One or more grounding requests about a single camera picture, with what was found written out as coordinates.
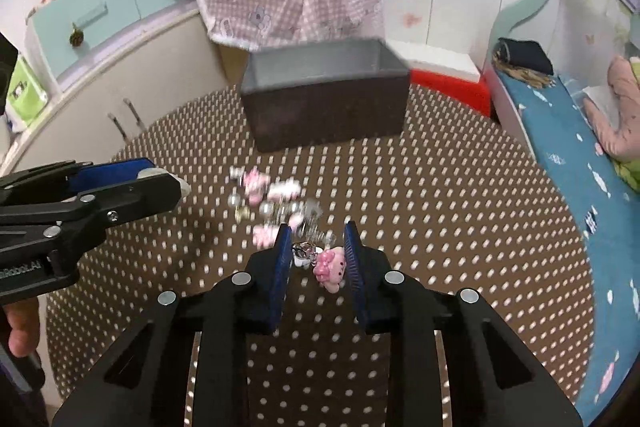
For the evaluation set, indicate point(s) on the person's left hand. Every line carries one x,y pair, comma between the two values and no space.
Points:
22,327

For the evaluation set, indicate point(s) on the pile of jewelry charms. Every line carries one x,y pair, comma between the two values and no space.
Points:
272,202

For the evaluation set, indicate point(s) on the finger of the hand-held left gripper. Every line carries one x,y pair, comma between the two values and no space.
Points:
110,174
140,197

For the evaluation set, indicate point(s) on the pink and green quilt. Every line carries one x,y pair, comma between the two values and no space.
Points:
622,107

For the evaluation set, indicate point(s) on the brown polka dot tablecloth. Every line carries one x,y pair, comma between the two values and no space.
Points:
450,207

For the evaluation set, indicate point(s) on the green paper bag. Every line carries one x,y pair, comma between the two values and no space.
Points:
25,94

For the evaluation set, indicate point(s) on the folded dark clothes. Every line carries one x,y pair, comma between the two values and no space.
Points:
525,54

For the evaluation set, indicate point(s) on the blue patterned bed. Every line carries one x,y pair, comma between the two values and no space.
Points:
565,167

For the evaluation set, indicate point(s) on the dark grey storage box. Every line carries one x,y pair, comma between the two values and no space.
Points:
325,117

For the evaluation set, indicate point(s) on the faded pink sticker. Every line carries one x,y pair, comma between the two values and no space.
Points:
411,19

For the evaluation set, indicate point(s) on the wide teal drawer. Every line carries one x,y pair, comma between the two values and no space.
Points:
75,14

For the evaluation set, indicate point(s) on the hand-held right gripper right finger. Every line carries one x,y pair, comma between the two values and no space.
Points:
357,279

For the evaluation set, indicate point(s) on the pink bear charm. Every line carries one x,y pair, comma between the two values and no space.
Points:
331,269

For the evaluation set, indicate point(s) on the pine cone ornament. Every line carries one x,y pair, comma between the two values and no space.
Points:
76,38

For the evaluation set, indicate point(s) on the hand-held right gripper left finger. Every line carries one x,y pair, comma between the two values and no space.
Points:
276,279

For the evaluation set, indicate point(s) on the white low cabinet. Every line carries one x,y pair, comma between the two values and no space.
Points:
150,72

